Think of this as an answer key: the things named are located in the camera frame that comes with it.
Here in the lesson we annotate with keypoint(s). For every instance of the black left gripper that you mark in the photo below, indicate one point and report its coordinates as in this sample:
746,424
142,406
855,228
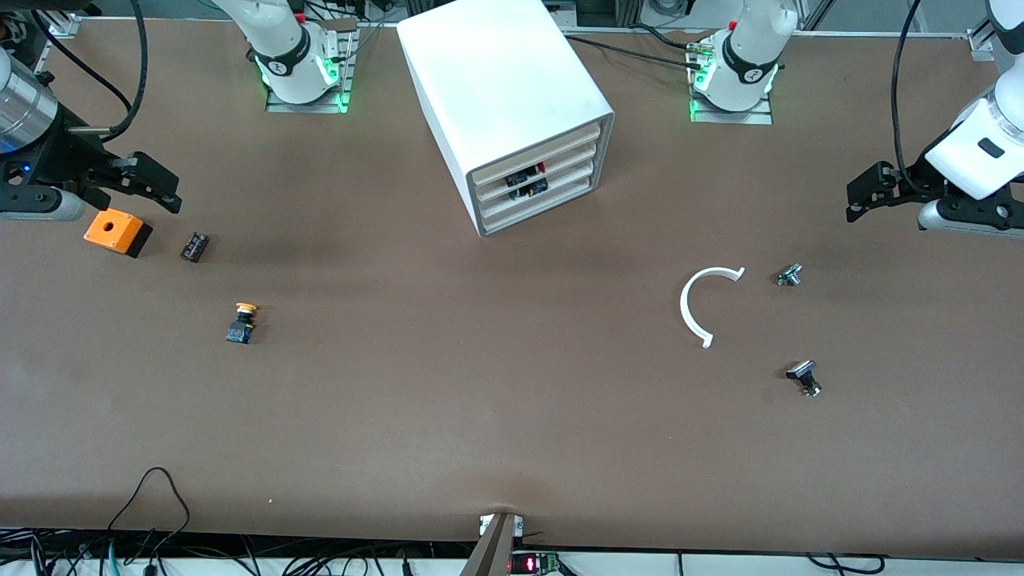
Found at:
910,183

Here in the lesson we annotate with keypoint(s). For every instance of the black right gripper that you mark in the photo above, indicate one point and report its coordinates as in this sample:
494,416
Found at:
66,158

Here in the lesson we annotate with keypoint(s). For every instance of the cream plastic drawer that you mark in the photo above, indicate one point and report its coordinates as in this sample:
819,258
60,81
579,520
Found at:
568,162
572,193
572,178
560,146

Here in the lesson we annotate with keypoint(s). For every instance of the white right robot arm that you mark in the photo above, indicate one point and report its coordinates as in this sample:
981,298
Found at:
288,48

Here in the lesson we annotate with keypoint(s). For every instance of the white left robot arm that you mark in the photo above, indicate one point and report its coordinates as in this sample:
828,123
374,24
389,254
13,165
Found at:
748,56

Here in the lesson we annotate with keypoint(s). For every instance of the white drawer cabinet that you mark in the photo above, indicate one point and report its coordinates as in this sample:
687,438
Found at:
496,72

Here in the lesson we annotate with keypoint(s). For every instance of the black terminal block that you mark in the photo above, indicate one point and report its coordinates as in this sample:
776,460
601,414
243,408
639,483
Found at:
194,246

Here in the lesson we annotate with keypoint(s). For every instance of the red LED display module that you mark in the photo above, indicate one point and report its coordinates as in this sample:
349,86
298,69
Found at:
532,565

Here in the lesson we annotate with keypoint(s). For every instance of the orange button enclosure box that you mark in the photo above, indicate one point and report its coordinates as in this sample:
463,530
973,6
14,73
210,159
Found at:
112,228

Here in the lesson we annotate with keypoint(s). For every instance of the small green metal switch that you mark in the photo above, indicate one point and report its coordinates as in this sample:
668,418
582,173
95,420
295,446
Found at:
789,275

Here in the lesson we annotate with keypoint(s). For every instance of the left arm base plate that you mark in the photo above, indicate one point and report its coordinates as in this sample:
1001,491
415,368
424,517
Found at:
756,118

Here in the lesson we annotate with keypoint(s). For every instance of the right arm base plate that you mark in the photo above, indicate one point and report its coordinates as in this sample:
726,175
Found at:
280,106

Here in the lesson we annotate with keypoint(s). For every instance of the yellow cap pushbutton switch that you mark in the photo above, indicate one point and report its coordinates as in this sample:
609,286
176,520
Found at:
241,328

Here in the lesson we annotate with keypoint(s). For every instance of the aluminium frame corner bracket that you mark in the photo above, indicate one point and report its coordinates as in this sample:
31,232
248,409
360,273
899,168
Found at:
64,26
980,44

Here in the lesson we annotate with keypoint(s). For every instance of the black head pushbutton switch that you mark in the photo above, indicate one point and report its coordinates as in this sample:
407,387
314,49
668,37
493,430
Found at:
802,373

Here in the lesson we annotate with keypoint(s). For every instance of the black green pushbutton switch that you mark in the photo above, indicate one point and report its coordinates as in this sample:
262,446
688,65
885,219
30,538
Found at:
530,190

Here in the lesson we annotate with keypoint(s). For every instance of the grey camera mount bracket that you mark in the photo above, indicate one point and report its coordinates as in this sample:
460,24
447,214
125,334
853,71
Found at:
496,548

